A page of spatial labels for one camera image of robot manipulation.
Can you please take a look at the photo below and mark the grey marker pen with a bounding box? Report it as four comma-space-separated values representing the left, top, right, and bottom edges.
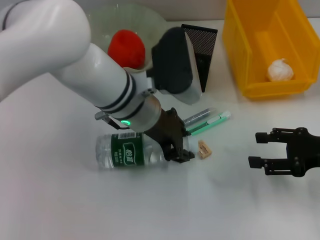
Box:
183, 107, 216, 126

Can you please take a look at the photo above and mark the white paper ball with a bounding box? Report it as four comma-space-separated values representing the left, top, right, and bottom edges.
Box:
266, 58, 295, 82

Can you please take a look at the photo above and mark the red-orange fruit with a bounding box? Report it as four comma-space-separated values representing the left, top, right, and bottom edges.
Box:
107, 29, 146, 70

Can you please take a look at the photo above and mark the green label water bottle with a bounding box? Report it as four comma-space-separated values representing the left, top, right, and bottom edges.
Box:
95, 132, 195, 171

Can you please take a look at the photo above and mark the tan eraser block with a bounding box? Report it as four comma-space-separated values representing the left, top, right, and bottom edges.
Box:
197, 139, 213, 160

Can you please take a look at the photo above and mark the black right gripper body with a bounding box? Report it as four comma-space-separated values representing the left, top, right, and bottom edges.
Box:
285, 126, 320, 178

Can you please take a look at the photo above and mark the left gripper cable with plug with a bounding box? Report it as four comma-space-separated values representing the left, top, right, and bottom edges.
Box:
94, 111, 131, 131

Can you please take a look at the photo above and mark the clear wavy glass bowl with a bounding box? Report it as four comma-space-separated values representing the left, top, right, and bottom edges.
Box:
84, 2, 171, 75

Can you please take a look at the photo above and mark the mint green utility knife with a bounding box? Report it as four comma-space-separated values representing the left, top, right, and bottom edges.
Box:
184, 111, 232, 136

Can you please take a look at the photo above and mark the black mesh pen holder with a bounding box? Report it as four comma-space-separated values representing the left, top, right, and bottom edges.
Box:
181, 23, 219, 94

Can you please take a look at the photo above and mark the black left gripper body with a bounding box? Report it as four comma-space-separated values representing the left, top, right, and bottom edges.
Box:
146, 106, 182, 152

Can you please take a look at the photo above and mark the yellow plastic bin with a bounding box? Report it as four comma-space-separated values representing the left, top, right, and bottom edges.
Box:
222, 0, 317, 101

